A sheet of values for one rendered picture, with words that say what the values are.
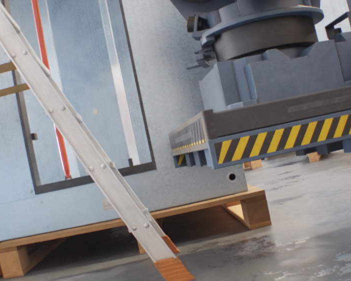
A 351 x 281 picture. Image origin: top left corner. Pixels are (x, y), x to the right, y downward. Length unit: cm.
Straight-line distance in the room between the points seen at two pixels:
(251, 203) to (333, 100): 112
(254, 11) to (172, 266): 82
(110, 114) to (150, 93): 351
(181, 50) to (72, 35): 376
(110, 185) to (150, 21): 105
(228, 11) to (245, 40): 12
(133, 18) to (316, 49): 119
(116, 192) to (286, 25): 74
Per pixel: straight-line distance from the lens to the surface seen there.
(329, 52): 154
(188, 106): 243
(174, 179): 242
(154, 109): 242
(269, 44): 160
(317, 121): 130
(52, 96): 172
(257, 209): 236
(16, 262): 246
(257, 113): 126
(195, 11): 180
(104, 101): 595
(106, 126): 593
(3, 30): 181
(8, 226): 255
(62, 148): 252
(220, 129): 123
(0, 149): 253
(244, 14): 162
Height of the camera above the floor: 40
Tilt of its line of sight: 1 degrees up
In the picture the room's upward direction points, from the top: 12 degrees counter-clockwise
